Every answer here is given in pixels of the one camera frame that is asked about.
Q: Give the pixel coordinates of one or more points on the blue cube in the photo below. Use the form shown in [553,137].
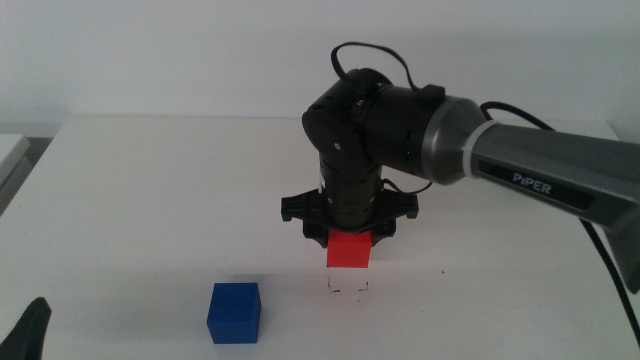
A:
[234,315]

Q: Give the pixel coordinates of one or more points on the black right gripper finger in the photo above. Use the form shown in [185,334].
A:
[382,232]
[316,235]

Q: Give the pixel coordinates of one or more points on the red cube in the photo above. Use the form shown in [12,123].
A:
[349,250]

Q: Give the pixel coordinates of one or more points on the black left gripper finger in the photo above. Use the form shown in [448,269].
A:
[27,332]

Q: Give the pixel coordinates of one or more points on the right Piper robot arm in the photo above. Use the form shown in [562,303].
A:
[550,160]

